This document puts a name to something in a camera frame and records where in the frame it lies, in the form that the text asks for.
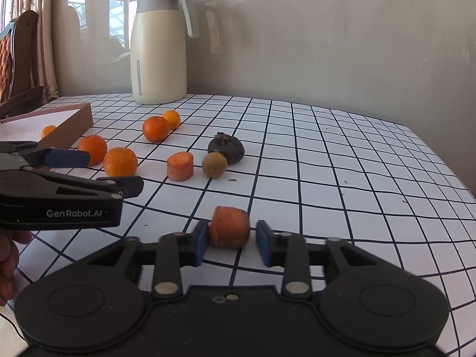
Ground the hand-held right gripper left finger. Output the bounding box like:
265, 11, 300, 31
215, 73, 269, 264
80, 220, 209, 300

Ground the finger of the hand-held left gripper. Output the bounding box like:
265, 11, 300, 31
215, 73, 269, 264
41, 173, 144, 198
0, 141, 91, 170

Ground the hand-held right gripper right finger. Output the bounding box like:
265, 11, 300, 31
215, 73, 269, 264
256, 220, 376, 300

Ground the orange carrot piece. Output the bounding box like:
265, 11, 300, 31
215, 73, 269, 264
207, 206, 250, 250
167, 152, 195, 181

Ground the brown cardboard box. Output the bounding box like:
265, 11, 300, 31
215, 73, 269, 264
0, 102, 94, 150

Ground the brown kiwi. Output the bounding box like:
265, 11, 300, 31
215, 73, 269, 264
202, 152, 228, 179

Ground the dark purple mangosteen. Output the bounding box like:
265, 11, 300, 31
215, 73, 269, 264
207, 132, 245, 165

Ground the person's left hand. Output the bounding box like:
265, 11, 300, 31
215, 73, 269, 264
0, 231, 33, 307

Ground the white checkered tablecloth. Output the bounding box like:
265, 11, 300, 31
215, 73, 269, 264
0, 93, 476, 357

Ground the wooden sofa with orange cushion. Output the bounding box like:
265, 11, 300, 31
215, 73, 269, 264
0, 10, 45, 120

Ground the beige curtain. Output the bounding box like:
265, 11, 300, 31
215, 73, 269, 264
7, 0, 69, 101

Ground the cream thermos jug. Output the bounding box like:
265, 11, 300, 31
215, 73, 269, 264
130, 0, 200, 105

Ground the blue object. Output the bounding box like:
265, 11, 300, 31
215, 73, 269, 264
0, 18, 17, 40

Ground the window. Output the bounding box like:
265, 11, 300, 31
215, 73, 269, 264
0, 0, 11, 32

